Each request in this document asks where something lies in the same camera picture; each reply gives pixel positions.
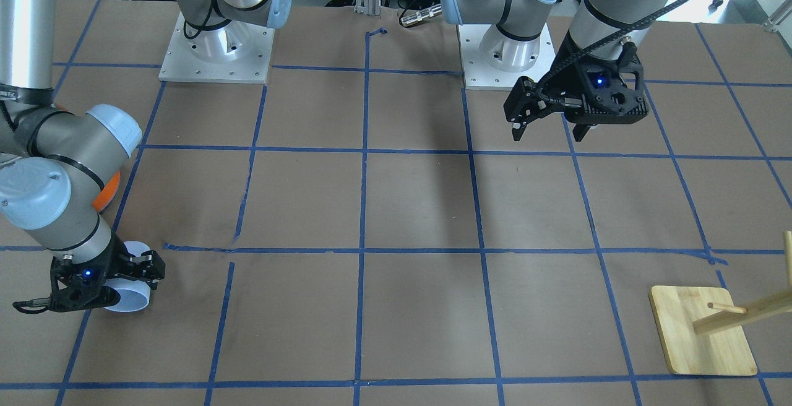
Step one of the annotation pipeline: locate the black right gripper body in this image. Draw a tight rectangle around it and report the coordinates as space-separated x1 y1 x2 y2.
12 238 133 314

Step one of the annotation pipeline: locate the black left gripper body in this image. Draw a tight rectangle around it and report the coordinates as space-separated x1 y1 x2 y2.
543 41 648 125

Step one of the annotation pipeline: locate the light blue plastic cup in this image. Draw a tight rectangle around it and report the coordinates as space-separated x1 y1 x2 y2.
104 241 151 313

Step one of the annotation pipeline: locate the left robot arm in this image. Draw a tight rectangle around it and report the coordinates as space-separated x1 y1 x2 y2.
439 0 689 142

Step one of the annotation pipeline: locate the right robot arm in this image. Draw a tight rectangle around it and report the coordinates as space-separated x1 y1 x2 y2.
1 0 166 314

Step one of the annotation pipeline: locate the wooden mug tree stand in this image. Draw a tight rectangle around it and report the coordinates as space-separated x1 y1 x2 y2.
648 230 792 376

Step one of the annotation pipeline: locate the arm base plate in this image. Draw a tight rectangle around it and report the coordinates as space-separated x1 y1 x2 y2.
457 24 555 91
158 14 275 85

